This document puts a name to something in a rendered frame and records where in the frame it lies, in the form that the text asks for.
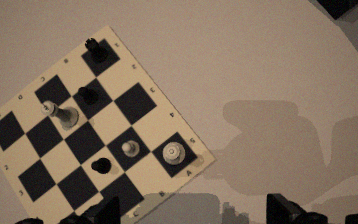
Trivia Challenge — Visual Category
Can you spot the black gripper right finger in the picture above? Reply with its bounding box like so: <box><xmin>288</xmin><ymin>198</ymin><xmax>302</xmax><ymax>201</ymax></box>
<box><xmin>266</xmin><ymin>193</ymin><xmax>358</xmax><ymax>224</ymax></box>

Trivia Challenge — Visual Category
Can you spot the white pawn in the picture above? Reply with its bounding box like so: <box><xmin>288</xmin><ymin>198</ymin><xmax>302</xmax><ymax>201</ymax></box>
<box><xmin>122</xmin><ymin>141</ymin><xmax>140</xmax><ymax>157</ymax></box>

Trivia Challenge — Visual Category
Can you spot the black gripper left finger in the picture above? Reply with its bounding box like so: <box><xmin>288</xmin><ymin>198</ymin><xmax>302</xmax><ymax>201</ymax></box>
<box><xmin>15</xmin><ymin>196</ymin><xmax>121</xmax><ymax>224</ymax></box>

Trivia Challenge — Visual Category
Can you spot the black and cream chessboard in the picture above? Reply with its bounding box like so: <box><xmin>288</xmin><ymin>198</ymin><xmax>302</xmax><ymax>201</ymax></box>
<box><xmin>0</xmin><ymin>25</ymin><xmax>215</xmax><ymax>224</ymax></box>

